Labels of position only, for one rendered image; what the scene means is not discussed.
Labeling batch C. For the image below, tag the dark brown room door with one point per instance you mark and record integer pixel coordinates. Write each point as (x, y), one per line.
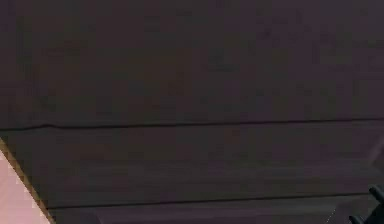
(186, 83)

